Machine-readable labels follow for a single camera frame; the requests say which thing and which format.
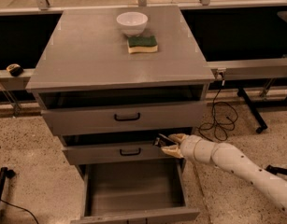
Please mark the grey top drawer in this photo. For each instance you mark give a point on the grey top drawer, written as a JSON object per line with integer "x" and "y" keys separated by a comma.
{"x": 124, "y": 118}

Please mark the grey drawer cabinet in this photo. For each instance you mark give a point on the grey drawer cabinet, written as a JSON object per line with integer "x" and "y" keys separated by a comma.
{"x": 87, "y": 64}

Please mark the green yellow sponge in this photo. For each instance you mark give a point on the green yellow sponge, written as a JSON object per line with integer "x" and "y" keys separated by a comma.
{"x": 142, "y": 44}

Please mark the grey metal rail bench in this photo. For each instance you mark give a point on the grey metal rail bench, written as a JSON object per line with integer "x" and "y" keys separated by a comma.
{"x": 235, "y": 70}

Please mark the black chair caster leg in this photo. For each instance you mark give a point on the black chair caster leg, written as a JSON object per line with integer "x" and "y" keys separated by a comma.
{"x": 276, "y": 170}

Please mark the black table leg with caster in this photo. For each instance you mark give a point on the black table leg with caster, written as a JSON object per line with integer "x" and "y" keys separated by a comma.
{"x": 253, "y": 109}

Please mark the grey open bottom drawer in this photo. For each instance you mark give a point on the grey open bottom drawer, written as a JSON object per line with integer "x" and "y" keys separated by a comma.
{"x": 135, "y": 192}

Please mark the black stand left floor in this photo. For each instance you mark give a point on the black stand left floor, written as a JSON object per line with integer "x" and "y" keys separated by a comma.
{"x": 0, "y": 190}

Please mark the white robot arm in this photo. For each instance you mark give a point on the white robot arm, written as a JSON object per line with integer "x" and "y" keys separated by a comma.
{"x": 228, "y": 158}

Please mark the grey middle drawer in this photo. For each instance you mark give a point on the grey middle drawer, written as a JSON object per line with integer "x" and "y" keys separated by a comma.
{"x": 106, "y": 153}

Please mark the white ceramic bowl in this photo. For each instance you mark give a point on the white ceramic bowl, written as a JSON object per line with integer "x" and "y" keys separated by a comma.
{"x": 132, "y": 23}

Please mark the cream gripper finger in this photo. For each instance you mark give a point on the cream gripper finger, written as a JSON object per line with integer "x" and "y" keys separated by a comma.
{"x": 173, "y": 151}
{"x": 178, "y": 137}

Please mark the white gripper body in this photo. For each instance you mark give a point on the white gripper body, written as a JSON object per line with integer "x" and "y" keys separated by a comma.
{"x": 188, "y": 146}

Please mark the dark chocolate rxbar wrapper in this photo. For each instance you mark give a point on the dark chocolate rxbar wrapper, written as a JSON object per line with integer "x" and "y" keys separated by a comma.
{"x": 163, "y": 141}

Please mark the black yellow tape measure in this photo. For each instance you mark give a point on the black yellow tape measure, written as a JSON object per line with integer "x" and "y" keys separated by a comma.
{"x": 14, "y": 69}

